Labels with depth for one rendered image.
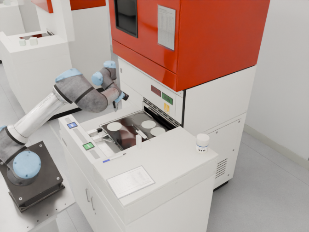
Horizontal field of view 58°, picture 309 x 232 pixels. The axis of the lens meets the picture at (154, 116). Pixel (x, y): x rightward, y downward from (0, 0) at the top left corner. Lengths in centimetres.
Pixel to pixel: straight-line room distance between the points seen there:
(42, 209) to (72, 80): 70
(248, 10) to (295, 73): 123
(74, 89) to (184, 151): 71
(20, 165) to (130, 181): 51
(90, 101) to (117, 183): 44
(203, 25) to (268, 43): 152
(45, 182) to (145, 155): 56
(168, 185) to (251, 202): 140
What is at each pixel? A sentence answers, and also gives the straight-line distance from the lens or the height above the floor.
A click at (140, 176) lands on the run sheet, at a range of 146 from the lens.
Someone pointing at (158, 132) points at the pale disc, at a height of 90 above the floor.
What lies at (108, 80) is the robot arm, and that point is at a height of 128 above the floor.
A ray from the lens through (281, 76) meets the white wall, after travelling 305.
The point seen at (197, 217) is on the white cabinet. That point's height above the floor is 49.
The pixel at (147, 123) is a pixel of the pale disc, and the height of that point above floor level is 90.
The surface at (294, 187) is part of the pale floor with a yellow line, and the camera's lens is 303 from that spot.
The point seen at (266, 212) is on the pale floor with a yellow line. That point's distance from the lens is 272.
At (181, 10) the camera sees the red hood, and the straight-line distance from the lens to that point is 150.
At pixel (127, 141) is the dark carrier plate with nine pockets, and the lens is 180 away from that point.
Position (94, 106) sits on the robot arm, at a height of 134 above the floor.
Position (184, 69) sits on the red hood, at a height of 136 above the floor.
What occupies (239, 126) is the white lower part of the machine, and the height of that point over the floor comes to 70.
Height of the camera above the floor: 201
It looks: 33 degrees down
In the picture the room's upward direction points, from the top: straight up
